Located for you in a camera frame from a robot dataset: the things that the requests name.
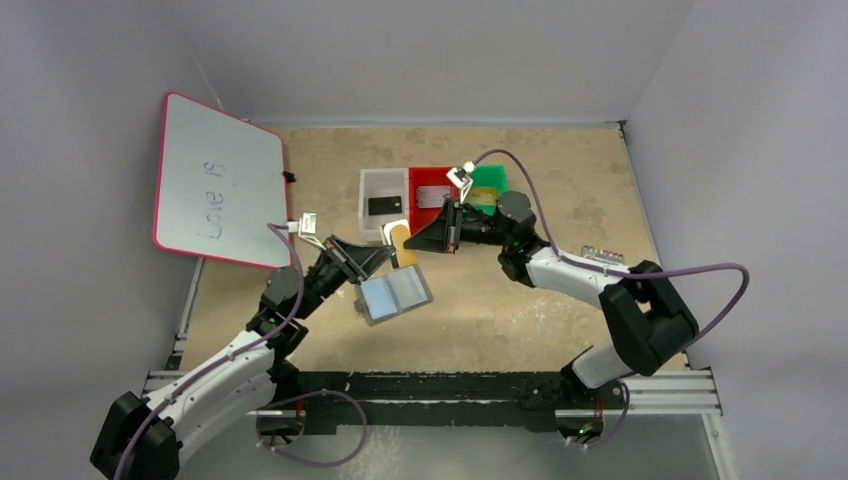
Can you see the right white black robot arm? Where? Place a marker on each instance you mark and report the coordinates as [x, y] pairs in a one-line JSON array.
[[648, 321]]

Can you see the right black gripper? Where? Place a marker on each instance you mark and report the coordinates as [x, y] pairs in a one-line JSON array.
[[452, 226]]

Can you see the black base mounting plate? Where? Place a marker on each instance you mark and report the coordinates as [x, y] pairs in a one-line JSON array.
[[319, 402]]

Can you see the white board with pink frame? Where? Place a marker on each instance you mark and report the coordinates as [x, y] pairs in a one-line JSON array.
[[220, 183]]

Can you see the silver pink credit card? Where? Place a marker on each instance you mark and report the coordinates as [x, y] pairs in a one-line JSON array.
[[432, 196]]

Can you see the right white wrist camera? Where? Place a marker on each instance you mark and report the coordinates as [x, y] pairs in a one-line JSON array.
[[461, 178]]

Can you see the white plastic bin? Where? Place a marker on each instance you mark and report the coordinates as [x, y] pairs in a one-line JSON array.
[[380, 182]]

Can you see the red plastic bin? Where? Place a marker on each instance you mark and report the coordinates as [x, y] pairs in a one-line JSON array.
[[425, 176]]

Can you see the aluminium frame rail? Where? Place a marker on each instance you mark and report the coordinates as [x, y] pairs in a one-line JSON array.
[[665, 393]]

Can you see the grey leather card holder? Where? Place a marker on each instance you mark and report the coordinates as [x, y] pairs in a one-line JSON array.
[[387, 296]]

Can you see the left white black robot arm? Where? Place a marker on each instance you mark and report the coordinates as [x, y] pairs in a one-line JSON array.
[[150, 437]]

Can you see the box of coloured markers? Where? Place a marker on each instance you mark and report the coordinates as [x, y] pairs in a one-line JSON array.
[[602, 255]]

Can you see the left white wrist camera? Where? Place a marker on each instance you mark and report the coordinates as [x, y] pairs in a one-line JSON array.
[[305, 228]]

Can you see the black credit card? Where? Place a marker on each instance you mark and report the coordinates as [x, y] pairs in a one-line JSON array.
[[387, 205]]

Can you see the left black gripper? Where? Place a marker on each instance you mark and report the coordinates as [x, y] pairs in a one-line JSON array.
[[343, 259]]

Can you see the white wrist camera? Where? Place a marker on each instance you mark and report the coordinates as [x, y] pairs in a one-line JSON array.
[[461, 178], [305, 228]]

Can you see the gold card black stripe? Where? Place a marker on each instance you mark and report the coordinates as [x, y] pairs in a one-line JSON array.
[[395, 234]]

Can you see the gold credit card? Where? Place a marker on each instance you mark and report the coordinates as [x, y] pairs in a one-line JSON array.
[[482, 196]]

